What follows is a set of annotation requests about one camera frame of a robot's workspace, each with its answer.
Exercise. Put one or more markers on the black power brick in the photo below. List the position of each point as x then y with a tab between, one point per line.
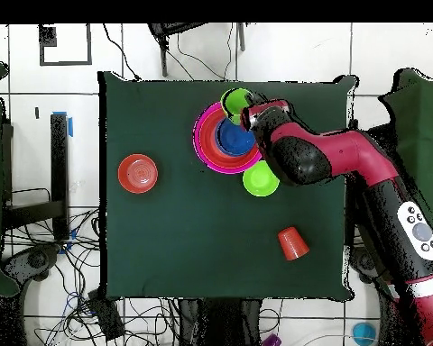
106	317

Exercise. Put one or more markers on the large orange bowl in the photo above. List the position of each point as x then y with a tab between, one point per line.
205	144

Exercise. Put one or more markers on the blue disc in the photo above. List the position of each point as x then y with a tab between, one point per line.
363	333

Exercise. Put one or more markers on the large pink bowl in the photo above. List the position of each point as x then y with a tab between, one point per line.
216	170

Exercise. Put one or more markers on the blue tape strip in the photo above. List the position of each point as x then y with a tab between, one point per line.
70	128

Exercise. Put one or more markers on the small dark blue bowl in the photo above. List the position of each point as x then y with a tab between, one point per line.
234	140

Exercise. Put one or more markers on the black metal stand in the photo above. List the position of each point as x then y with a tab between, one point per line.
59	162

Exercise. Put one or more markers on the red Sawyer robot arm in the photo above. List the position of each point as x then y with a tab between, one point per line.
346	151

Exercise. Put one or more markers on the small orange bowl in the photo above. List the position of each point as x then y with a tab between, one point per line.
138	173

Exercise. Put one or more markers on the dark green tablecloth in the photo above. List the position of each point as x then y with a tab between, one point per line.
202	252

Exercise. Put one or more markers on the green cup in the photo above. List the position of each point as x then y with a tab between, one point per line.
234	101

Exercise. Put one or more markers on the orange cup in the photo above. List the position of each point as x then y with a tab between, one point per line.
292	245

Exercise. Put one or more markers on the small green bowl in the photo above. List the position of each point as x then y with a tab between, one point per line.
258	182

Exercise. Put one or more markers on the black camera tripod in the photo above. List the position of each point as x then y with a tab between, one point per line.
163	54

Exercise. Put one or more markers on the small purple object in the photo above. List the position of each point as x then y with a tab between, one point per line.
272	341

